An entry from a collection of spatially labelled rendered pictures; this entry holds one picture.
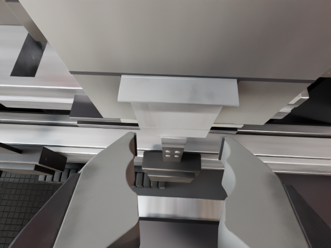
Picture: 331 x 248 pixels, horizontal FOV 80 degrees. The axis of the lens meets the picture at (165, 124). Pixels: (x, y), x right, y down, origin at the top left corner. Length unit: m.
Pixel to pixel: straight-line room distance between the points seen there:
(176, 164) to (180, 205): 0.20
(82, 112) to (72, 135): 0.28
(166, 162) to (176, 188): 0.32
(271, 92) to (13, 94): 0.29
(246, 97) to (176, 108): 0.06
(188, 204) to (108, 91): 0.14
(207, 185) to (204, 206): 0.52
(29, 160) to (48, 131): 0.10
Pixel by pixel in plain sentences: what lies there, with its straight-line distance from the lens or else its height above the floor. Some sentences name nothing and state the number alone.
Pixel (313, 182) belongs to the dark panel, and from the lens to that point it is 0.89.
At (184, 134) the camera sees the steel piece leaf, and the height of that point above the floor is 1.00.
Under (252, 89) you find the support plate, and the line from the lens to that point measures 0.17.
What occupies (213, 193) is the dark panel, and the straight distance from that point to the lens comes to 0.74.
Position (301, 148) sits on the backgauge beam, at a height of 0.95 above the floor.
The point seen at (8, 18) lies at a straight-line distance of 0.36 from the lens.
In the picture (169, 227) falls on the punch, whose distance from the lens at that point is 0.21.
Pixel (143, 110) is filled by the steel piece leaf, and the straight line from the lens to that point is 0.20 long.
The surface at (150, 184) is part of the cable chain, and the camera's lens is 0.60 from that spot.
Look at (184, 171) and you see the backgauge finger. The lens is 0.41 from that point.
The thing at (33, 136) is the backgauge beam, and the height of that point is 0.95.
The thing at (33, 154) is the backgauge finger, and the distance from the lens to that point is 0.50.
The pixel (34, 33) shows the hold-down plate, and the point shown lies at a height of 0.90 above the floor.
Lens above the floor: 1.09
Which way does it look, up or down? 22 degrees down
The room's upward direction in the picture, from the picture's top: 177 degrees counter-clockwise
